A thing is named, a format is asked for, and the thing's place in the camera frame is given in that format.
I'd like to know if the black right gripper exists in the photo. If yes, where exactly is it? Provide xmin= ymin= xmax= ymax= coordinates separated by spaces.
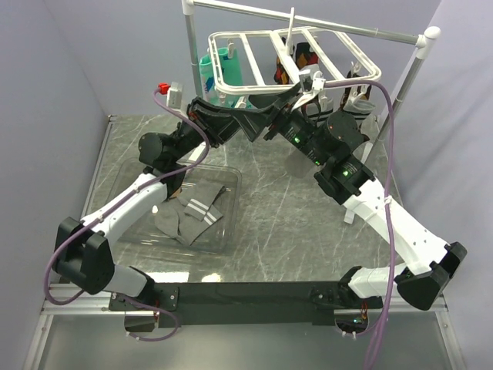
xmin=230 ymin=82 xmax=329 ymax=166

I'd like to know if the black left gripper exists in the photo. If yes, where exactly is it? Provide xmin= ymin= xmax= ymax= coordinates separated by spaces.
xmin=170 ymin=97 xmax=242 ymax=163

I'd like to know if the white clip sock hanger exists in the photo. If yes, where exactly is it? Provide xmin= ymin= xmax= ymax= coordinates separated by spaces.
xmin=207 ymin=22 xmax=368 ymax=101

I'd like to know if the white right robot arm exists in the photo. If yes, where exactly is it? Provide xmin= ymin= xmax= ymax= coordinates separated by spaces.
xmin=245 ymin=85 xmax=467 ymax=311

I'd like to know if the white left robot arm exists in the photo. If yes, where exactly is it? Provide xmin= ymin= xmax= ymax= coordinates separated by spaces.
xmin=45 ymin=98 xmax=267 ymax=310

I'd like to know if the teal patterned sock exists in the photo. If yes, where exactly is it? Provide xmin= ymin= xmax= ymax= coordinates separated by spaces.
xmin=199 ymin=54 xmax=218 ymax=104
xmin=217 ymin=46 xmax=243 ymax=108

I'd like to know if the red yellow argyle sock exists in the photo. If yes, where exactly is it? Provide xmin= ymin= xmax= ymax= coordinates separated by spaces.
xmin=273 ymin=57 xmax=290 ymax=85

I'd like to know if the grey striped hanging sock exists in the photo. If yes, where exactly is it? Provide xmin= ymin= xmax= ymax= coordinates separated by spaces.
xmin=284 ymin=96 xmax=334 ymax=178

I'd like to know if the silver white drying rack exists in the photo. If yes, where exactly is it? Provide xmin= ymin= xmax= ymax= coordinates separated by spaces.
xmin=182 ymin=1 xmax=441 ymax=160

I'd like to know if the grey striped sock in bin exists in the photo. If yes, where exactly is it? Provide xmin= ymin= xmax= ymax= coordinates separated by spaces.
xmin=177 ymin=181 xmax=224 ymax=242

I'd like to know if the clear plastic bin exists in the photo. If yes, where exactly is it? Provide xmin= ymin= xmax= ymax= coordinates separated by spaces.
xmin=120 ymin=165 xmax=241 ymax=254

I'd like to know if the brown argyle hanging sock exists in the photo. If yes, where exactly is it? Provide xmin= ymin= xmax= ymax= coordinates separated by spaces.
xmin=340 ymin=85 xmax=371 ymax=109

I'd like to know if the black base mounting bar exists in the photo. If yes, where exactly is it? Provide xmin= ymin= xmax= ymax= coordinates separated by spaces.
xmin=107 ymin=280 xmax=367 ymax=329

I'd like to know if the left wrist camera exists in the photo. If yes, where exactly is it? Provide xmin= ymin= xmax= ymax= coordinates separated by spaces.
xmin=157 ymin=82 xmax=184 ymax=110

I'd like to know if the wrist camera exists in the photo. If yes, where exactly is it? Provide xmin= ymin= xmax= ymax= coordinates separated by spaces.
xmin=299 ymin=69 xmax=326 ymax=99
xmin=157 ymin=82 xmax=184 ymax=110

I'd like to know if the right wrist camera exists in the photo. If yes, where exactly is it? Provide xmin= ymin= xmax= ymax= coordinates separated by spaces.
xmin=299 ymin=69 xmax=326 ymax=99

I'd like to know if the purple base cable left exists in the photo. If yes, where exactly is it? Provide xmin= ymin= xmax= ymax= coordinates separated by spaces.
xmin=115 ymin=296 xmax=182 ymax=342

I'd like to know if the aluminium frame rail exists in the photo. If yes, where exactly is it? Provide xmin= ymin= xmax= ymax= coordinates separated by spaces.
xmin=22 ymin=114 xmax=155 ymax=367

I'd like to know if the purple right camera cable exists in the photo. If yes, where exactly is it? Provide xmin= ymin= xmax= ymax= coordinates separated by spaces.
xmin=325 ymin=79 xmax=396 ymax=370

